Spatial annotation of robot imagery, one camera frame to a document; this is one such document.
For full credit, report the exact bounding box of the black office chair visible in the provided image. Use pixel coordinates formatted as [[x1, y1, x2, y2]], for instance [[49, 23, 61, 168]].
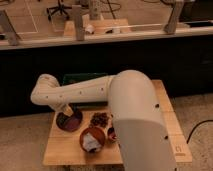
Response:
[[46, 0, 71, 21]]

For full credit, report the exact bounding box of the dark grape bunch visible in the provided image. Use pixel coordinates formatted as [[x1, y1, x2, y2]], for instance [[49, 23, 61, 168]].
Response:
[[90, 113, 109, 128]]

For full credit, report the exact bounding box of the grey left post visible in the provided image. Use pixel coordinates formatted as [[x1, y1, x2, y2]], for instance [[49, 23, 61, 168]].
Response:
[[0, 10, 19, 46]]

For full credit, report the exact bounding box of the red-brown bowl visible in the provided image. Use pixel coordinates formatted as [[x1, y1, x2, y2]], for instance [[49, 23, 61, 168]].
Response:
[[79, 127, 106, 153]]

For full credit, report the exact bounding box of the green box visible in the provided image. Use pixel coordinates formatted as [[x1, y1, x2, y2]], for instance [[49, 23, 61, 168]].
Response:
[[63, 73, 107, 108]]

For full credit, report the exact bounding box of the grey middle post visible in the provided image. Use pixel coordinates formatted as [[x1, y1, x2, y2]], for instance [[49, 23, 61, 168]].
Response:
[[72, 5, 84, 41]]

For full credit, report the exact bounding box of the black floor cable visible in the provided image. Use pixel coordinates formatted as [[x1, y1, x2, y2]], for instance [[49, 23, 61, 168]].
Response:
[[186, 119, 213, 145]]

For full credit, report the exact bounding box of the white crumpled cloth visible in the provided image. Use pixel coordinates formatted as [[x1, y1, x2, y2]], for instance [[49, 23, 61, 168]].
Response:
[[83, 134, 101, 152]]

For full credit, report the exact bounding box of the purple bowl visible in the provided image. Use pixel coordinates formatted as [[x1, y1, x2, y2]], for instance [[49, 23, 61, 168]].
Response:
[[56, 108, 83, 132]]

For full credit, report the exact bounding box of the grey right post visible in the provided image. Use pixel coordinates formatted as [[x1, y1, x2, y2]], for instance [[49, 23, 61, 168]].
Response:
[[164, 0, 184, 34]]

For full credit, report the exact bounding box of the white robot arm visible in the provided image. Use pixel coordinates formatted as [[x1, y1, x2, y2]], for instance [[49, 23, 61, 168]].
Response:
[[31, 70, 177, 171]]

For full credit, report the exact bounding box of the grey post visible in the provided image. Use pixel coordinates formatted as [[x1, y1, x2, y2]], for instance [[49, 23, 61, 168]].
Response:
[[0, 10, 19, 46], [164, 0, 184, 34], [72, 5, 84, 41]]

